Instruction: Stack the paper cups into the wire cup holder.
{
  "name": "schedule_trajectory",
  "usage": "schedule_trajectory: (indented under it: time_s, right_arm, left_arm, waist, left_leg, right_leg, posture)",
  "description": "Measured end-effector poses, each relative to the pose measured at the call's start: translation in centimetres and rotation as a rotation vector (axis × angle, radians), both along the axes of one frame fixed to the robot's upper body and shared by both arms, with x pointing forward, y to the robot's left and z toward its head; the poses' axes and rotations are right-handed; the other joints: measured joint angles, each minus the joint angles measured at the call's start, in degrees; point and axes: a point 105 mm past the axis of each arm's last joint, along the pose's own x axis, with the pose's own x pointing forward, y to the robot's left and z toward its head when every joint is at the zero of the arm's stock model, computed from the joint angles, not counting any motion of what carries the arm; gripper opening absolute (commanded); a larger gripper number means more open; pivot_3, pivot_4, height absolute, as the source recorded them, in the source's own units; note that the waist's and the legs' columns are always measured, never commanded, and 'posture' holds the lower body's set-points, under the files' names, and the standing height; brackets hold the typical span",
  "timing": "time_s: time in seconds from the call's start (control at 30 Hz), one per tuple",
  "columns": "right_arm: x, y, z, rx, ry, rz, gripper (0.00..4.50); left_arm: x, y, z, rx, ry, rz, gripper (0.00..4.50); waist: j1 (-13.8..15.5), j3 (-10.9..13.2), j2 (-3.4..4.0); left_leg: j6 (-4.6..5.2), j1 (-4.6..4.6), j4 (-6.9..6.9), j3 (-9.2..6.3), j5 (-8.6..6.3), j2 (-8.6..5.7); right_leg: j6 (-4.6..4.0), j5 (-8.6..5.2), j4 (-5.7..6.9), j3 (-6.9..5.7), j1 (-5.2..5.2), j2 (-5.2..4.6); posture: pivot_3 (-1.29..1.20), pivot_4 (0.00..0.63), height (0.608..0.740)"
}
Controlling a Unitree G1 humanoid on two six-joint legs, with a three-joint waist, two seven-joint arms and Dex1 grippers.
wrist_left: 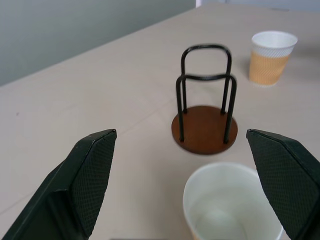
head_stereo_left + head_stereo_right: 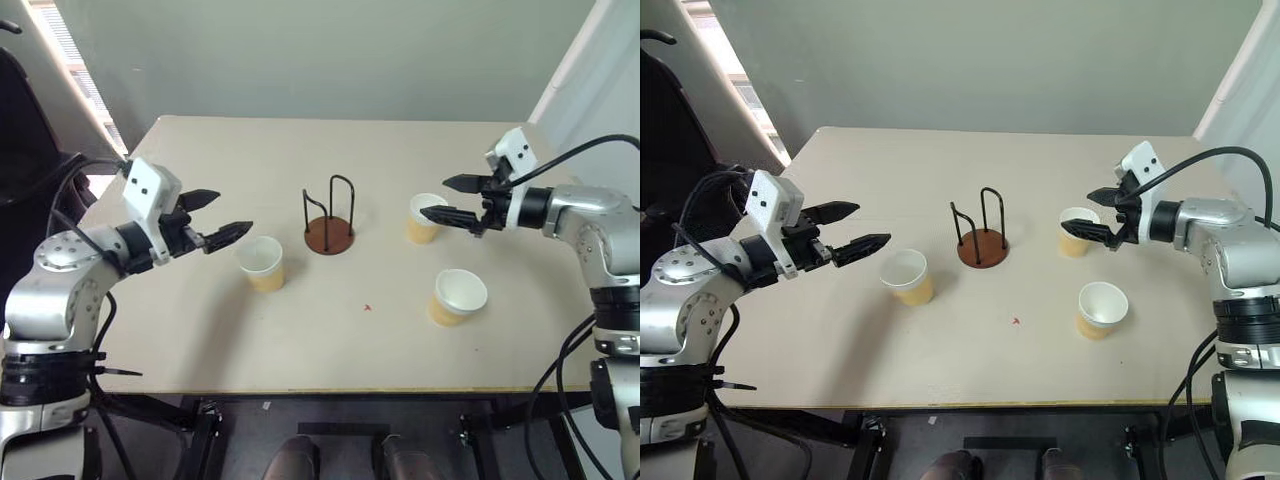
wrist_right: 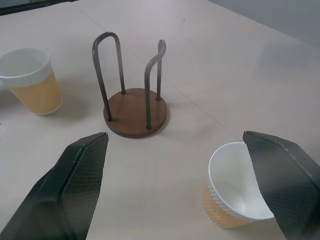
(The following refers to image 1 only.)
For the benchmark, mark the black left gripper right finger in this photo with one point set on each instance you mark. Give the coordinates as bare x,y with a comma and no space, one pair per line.
285,180

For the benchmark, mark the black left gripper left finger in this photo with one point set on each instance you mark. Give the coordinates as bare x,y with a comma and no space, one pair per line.
75,185

